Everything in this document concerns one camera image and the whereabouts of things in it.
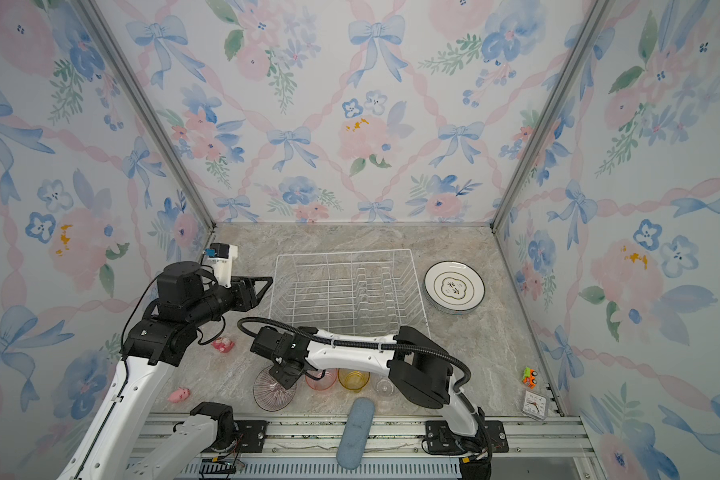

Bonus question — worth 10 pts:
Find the aluminium front rail frame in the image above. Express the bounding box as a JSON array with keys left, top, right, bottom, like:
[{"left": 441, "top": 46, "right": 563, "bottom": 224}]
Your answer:
[{"left": 77, "top": 413, "right": 607, "bottom": 480}]

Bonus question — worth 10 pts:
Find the white wire dish rack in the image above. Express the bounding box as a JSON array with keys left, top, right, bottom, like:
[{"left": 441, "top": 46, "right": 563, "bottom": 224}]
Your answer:
[{"left": 269, "top": 249, "right": 430, "bottom": 337}]

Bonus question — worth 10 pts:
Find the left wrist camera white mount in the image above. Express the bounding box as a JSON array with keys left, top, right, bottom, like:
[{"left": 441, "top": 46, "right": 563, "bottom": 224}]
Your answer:
[{"left": 202, "top": 242, "right": 238, "bottom": 288}]

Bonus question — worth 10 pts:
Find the aluminium corner post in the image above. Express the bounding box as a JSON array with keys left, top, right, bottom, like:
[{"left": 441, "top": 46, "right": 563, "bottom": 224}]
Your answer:
[
  {"left": 71, "top": 0, "right": 216, "bottom": 232},
  {"left": 491, "top": 0, "right": 612, "bottom": 236}
]

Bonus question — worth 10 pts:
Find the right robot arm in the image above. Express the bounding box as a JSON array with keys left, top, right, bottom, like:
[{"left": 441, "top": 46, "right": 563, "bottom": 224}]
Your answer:
[{"left": 237, "top": 317, "right": 490, "bottom": 454}]

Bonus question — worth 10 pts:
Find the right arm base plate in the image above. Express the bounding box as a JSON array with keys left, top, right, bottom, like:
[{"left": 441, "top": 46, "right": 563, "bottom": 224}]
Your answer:
[{"left": 424, "top": 418, "right": 510, "bottom": 455}]

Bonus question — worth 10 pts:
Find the clear glass cup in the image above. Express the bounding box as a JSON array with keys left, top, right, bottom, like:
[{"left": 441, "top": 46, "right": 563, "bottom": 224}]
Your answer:
[{"left": 373, "top": 377, "right": 396, "bottom": 398}]

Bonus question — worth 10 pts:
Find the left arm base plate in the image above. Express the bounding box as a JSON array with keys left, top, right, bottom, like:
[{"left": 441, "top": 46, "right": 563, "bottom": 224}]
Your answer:
[{"left": 202, "top": 420, "right": 268, "bottom": 455}]

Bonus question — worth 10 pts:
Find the yellow translucent cup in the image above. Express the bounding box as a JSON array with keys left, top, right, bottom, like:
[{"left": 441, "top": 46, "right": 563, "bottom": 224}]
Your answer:
[{"left": 338, "top": 369, "right": 371, "bottom": 392}]

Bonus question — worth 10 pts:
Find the orange green small toy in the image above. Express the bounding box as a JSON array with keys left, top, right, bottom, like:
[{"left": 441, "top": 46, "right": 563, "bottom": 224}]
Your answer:
[{"left": 522, "top": 367, "right": 537, "bottom": 389}]

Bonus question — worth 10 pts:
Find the ribbed ceramic bowl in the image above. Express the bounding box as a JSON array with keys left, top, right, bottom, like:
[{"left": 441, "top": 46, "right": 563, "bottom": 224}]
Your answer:
[{"left": 253, "top": 368, "right": 297, "bottom": 412}]

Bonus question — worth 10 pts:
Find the red small toy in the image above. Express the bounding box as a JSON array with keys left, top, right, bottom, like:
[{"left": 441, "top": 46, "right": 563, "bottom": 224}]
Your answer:
[{"left": 211, "top": 337, "right": 235, "bottom": 354}]

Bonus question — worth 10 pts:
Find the aluminium corner post left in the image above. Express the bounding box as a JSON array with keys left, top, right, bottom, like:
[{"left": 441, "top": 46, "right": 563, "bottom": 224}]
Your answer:
[{"left": 71, "top": 0, "right": 216, "bottom": 232}]

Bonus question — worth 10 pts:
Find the pink small toy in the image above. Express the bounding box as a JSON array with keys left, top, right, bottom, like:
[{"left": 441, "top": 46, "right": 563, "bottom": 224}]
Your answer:
[{"left": 168, "top": 387, "right": 191, "bottom": 404}]

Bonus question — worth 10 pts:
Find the white plate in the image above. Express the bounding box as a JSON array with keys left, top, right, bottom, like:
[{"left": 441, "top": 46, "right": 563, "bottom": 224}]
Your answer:
[{"left": 423, "top": 261, "right": 486, "bottom": 315}]

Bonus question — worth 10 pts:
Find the aluminium corner post right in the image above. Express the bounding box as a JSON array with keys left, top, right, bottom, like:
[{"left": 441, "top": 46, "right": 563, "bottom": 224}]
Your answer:
[{"left": 491, "top": 0, "right": 612, "bottom": 236}]

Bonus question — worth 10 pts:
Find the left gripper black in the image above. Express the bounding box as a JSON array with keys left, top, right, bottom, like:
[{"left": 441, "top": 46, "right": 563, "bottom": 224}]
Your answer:
[{"left": 188, "top": 274, "right": 271, "bottom": 331}]

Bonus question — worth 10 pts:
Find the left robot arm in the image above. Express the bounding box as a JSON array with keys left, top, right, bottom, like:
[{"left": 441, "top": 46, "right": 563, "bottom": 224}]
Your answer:
[{"left": 59, "top": 260, "right": 273, "bottom": 479}]

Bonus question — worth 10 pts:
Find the pink translucent cup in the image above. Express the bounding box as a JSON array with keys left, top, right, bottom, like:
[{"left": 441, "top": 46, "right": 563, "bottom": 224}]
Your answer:
[{"left": 305, "top": 369, "right": 338, "bottom": 391}]

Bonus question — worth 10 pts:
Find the small white clock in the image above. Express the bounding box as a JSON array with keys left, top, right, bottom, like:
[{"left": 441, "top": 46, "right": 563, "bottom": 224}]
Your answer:
[{"left": 521, "top": 391, "right": 548, "bottom": 421}]

